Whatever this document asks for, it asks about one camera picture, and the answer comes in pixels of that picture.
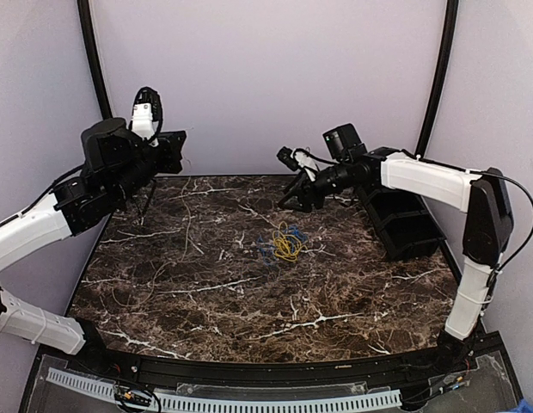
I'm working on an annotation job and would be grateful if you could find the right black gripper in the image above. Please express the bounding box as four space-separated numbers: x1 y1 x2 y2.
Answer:
279 158 356 212

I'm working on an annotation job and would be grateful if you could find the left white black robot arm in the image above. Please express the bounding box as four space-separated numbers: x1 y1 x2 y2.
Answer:
0 118 187 375

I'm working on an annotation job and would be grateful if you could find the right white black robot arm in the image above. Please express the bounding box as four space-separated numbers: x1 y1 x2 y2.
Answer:
277 124 514 373

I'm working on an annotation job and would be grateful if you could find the black three-compartment bin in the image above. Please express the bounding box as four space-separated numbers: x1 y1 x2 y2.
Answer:
355 186 445 262

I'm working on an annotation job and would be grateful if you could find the blue object at corner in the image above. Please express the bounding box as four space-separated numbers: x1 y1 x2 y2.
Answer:
515 399 533 413

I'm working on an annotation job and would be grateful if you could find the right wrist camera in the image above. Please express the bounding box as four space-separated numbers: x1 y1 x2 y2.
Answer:
277 146 320 182

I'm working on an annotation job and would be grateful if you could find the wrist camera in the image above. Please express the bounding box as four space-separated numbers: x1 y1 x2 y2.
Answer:
277 146 320 182
130 86 163 142

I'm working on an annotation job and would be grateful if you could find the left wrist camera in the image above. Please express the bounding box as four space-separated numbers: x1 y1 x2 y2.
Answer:
130 86 163 142

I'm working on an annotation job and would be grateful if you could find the blue cable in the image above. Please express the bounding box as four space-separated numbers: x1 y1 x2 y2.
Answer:
255 223 310 267

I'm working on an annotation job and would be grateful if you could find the left black frame post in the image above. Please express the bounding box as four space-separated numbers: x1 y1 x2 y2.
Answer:
77 0 113 120

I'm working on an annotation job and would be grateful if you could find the black frame post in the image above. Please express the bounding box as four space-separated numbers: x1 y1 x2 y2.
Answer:
77 0 113 120
415 0 459 157

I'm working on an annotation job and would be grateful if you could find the black front rail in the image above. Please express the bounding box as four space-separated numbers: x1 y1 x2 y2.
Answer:
42 335 504 392

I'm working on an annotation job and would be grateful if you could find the right black frame post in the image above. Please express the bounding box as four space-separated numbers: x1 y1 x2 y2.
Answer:
415 0 459 157

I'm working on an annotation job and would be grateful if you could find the white slotted cable duct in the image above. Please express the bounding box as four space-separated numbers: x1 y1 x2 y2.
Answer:
46 367 403 413

